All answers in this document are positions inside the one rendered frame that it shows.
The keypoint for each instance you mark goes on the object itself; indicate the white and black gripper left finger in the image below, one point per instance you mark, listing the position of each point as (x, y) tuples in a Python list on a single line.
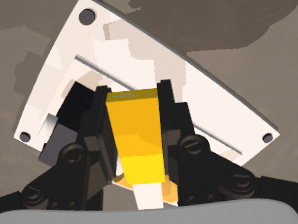
[(90, 160)]

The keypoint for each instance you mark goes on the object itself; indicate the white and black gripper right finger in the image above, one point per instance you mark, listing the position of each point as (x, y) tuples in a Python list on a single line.
[(202, 175)]

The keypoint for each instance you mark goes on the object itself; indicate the white bolted mounting plate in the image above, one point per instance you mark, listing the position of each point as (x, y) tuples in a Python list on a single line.
[(122, 49)]

